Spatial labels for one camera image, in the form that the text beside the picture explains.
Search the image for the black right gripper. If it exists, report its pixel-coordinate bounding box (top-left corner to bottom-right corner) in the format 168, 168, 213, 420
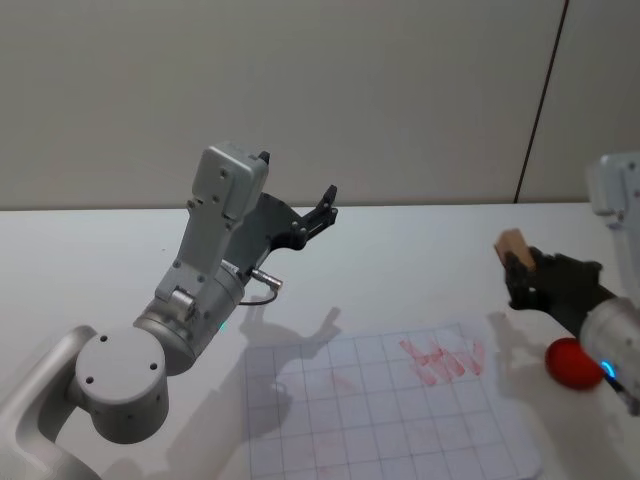
501, 245, 619, 333

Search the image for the red round lid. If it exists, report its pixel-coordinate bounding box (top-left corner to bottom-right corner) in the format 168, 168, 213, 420
543, 337, 607, 392

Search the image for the thin cable with silver plug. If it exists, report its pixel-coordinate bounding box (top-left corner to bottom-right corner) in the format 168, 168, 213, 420
238, 267, 285, 307

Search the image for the wooden block eraser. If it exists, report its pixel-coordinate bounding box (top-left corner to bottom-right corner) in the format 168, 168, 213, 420
492, 228, 539, 274

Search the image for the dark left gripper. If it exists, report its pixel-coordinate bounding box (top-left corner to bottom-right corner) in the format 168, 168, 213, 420
223, 149, 339, 280

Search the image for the white grid board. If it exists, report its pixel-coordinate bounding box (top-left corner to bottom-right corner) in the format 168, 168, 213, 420
243, 313, 545, 480

